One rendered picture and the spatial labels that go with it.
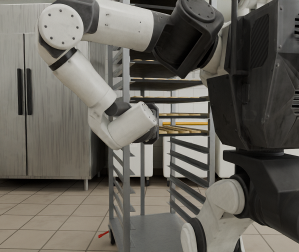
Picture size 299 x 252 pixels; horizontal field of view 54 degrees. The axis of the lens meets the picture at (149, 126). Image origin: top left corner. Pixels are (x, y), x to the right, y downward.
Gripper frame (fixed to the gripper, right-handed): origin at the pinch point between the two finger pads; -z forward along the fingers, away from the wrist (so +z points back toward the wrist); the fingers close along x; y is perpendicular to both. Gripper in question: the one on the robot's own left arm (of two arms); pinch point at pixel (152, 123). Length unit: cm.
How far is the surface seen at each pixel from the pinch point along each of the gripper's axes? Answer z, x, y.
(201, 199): -72, -45, -9
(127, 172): -44, -26, 24
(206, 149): -68, -17, -11
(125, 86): -43, 15, 25
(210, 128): -65, -5, -14
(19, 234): -87, -86, 123
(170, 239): -75, -71, 9
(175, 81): -59, 18, 4
